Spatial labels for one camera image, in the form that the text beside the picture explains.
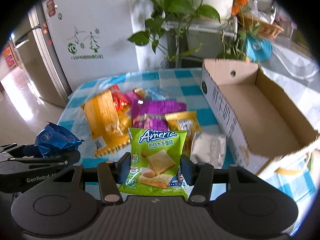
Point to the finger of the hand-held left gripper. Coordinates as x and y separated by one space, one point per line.
10 148
50 160

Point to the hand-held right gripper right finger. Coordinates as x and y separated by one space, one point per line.
186 171

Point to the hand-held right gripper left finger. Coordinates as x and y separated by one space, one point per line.
125 168

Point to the dark blue snack packet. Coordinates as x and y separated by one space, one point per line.
53 137

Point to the green snack packet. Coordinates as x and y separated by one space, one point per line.
155 160

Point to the silver foil snack packet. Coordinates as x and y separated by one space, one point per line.
208 147

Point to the small yellow snack packet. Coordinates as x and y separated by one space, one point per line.
183 125

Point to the large yellow snack packet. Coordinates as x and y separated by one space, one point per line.
105 120

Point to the orange snack packet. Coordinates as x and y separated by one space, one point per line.
120 100

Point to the cardboard box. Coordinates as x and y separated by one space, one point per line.
262 110

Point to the magenta snack packet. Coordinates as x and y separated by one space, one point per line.
148 122
160 105

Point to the light blue snack packet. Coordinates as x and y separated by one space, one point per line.
157 93

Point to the steel refrigerator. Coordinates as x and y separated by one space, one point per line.
37 67

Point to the blue white checked tablecloth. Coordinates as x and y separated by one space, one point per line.
180 80

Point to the metal plant rack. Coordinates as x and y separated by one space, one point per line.
175 42

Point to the blue round plastic object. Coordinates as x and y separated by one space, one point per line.
258 48

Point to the red refrigerator sticker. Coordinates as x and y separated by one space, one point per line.
51 7

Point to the white refrigerator with tree print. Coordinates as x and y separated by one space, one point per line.
100 17

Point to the white covered side table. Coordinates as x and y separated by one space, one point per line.
295 60

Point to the wicker basket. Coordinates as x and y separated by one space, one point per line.
267 28

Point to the green pothos plant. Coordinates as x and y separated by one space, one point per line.
175 2

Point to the orange artificial flower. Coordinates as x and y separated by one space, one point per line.
238 3

